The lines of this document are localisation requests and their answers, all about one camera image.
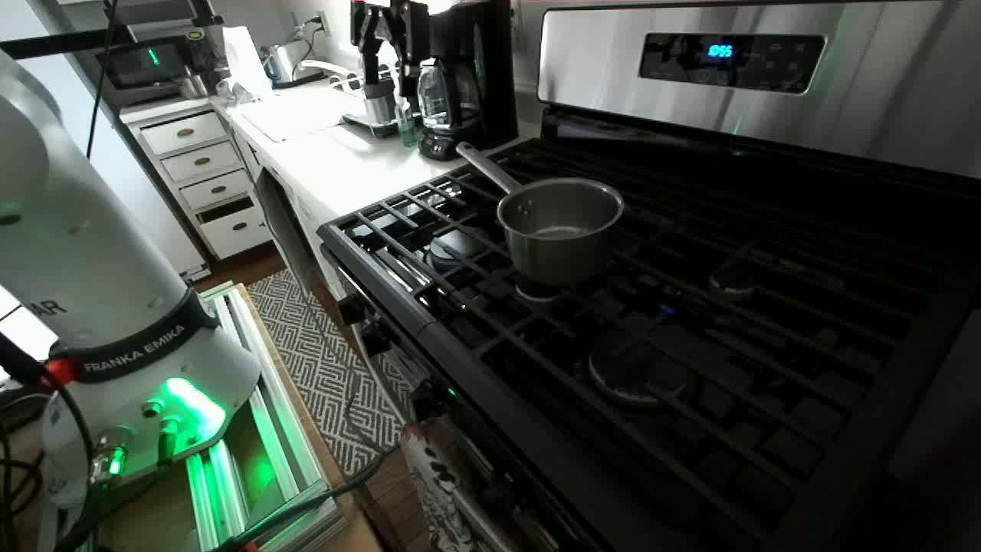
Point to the silver kettle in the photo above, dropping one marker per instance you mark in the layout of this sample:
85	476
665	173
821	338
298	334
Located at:
284	63

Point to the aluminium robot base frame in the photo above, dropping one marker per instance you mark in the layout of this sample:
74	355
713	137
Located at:
278	449

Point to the small silver cup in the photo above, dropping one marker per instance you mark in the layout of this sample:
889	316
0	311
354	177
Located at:
379	105

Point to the grey patterned rug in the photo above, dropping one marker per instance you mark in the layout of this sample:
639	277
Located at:
318	369

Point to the black camera stand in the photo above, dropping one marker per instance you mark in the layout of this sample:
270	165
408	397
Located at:
373	34

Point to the black mounting bar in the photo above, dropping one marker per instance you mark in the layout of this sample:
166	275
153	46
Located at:
62	45

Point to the black stove knob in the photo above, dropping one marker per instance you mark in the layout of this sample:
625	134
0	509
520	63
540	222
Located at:
376	338
429	398
354	308

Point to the black coffee maker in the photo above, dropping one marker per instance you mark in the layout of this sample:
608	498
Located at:
480	72

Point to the patterned dish towel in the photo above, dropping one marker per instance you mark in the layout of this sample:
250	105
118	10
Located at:
438	492

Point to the clear bottle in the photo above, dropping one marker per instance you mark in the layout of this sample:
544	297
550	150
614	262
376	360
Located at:
432	95

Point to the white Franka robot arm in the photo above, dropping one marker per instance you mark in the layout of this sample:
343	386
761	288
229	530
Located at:
80	254

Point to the white drawer cabinet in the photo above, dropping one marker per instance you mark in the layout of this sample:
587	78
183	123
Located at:
193	163

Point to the small steel saucepan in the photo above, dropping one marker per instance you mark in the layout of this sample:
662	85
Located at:
563	249

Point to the stainless steel gas stove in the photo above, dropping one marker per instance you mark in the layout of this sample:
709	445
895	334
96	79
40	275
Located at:
767	355

